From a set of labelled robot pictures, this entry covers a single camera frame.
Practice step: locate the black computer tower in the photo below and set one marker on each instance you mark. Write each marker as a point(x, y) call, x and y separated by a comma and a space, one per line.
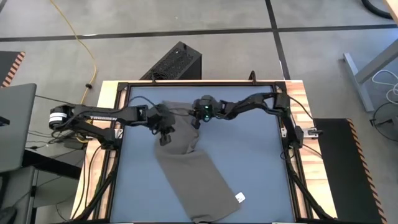
point(177, 62)

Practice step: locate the grey-brown terry towel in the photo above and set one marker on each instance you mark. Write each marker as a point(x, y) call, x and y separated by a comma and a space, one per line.
point(199, 180)

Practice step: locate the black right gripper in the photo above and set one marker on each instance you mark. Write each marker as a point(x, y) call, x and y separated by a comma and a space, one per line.
point(206, 109)

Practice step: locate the grey desk surface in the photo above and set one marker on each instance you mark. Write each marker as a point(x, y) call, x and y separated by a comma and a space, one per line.
point(17, 124)

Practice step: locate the black table frame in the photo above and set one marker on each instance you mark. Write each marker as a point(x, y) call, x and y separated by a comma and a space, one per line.
point(202, 84)

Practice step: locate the grey table leg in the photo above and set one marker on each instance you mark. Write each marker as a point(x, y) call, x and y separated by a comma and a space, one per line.
point(357, 84)

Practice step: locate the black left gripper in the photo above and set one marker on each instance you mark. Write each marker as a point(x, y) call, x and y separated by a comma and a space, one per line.
point(161, 119)

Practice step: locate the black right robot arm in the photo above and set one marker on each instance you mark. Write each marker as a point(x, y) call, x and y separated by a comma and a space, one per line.
point(248, 102)

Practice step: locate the black mat orange stripes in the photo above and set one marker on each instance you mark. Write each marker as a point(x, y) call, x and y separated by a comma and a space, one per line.
point(7, 65)
point(342, 171)

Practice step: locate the black mount clamp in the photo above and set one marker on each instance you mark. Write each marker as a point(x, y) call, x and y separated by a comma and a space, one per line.
point(153, 79)
point(253, 77)

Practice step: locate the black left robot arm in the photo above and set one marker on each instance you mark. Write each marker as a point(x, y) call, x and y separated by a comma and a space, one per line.
point(102, 117)

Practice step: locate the silver metal bracket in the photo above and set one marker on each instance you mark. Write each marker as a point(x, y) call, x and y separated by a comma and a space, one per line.
point(311, 132)

